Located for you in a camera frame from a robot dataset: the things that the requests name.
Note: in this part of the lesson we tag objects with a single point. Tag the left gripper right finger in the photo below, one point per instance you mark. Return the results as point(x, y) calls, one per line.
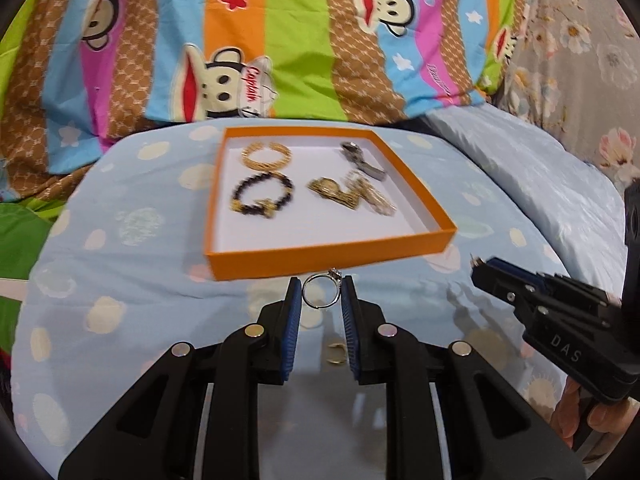
point(449, 413)

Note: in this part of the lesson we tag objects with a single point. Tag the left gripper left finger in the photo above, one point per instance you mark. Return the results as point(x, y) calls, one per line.
point(194, 412)

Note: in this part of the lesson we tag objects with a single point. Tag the pearl gold tassel jewelry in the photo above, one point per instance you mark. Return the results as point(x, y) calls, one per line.
point(378, 202)

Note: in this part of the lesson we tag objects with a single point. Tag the gold wristwatch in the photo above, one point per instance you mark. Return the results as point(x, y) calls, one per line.
point(329, 189)

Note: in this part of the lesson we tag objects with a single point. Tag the gold butterfly pendant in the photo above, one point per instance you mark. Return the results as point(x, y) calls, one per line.
point(266, 208)

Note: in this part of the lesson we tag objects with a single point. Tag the right hand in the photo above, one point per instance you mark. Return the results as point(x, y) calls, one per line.
point(610, 421)

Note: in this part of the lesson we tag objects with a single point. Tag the light blue plain pillow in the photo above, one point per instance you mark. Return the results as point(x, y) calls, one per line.
point(575, 207)

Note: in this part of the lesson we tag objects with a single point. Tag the orange shallow box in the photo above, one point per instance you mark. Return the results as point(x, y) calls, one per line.
point(311, 233)

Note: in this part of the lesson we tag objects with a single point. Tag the green cloth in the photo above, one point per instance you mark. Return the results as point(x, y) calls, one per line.
point(25, 227)

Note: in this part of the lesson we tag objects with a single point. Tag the grey floral bedsheet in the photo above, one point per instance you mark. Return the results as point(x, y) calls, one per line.
point(575, 74)

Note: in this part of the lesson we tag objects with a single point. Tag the silver metal clip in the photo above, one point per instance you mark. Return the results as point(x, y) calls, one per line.
point(354, 154)

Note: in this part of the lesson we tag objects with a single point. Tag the colourful monkey print quilt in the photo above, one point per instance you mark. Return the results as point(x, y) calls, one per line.
point(79, 75)

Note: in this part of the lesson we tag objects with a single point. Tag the gold chain bangle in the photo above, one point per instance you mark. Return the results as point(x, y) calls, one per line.
point(271, 156)

